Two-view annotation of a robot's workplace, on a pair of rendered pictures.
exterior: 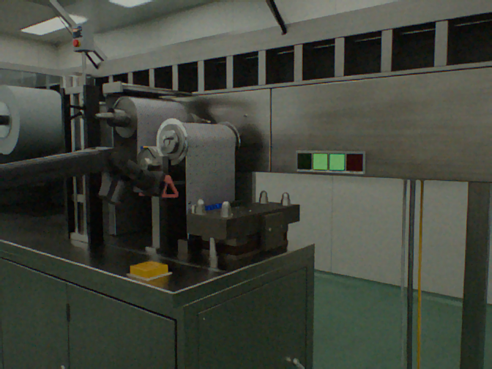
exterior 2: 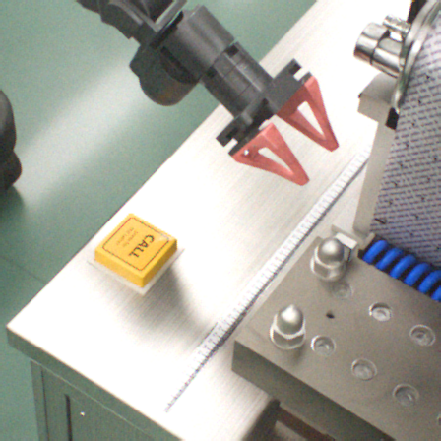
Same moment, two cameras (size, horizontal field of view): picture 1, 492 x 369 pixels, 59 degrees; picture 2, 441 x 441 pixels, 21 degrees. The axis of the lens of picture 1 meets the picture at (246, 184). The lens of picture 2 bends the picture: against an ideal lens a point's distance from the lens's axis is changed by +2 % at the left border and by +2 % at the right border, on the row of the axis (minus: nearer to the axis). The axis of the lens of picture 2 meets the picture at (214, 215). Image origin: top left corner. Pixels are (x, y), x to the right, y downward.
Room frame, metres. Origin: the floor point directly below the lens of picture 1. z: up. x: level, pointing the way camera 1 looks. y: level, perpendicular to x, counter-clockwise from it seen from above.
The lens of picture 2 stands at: (1.10, -0.55, 2.01)
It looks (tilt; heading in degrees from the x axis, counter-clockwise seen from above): 52 degrees down; 82
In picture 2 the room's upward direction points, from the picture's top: 5 degrees clockwise
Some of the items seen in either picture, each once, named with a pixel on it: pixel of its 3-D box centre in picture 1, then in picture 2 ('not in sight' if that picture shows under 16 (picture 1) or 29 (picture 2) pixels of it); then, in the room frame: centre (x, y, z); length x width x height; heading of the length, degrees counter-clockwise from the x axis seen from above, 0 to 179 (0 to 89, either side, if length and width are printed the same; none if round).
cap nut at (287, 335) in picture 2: (225, 209); (289, 322); (1.27, 0.06, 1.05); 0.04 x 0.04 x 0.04
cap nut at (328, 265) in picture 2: (200, 206); (330, 254); (1.32, 0.14, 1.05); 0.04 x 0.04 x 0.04
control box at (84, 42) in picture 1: (81, 38); not in sight; (1.77, 0.65, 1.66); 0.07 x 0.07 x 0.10; 58
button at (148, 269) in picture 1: (148, 269); (136, 249); (1.12, 0.26, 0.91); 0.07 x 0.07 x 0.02; 52
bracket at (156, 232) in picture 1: (156, 203); (382, 143); (1.40, 0.29, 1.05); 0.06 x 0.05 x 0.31; 142
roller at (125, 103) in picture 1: (153, 119); not in sight; (1.66, 0.35, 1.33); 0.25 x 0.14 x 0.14; 142
